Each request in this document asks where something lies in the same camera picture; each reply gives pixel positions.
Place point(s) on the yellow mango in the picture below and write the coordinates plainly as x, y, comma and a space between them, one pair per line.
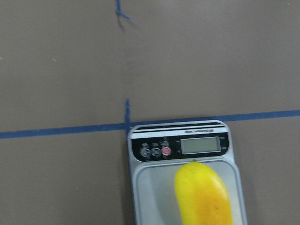
201, 196

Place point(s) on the silver digital kitchen scale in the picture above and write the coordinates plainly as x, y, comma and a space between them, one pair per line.
157, 151

